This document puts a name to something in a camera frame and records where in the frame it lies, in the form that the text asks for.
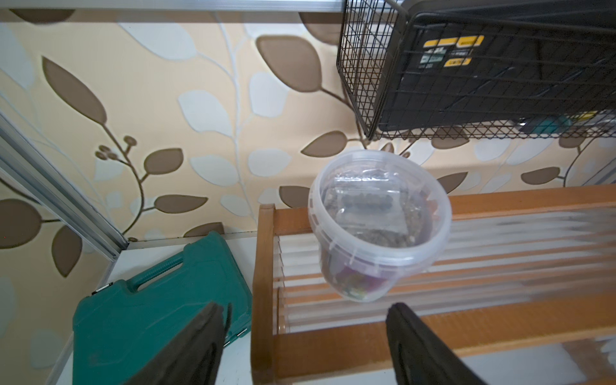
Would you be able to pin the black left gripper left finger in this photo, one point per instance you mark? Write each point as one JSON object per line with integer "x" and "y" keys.
{"x": 194, "y": 354}

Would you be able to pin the aluminium frame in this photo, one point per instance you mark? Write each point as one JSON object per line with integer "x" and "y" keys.
{"x": 146, "y": 125}

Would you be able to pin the purple label seed cup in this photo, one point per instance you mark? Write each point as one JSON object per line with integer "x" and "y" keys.
{"x": 378, "y": 218}

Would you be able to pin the green plastic tool case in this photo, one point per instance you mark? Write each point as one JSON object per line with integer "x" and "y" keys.
{"x": 118, "y": 329}

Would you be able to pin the black yellow tool case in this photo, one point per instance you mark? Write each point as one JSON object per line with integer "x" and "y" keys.
{"x": 465, "y": 62}

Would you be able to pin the black wire basket back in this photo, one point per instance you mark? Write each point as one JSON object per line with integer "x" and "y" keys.
{"x": 367, "y": 29}

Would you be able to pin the wooden three-tier shelf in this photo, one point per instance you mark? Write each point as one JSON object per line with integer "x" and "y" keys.
{"x": 523, "y": 270}

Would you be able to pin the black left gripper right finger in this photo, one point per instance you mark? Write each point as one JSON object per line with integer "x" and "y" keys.
{"x": 419, "y": 356}

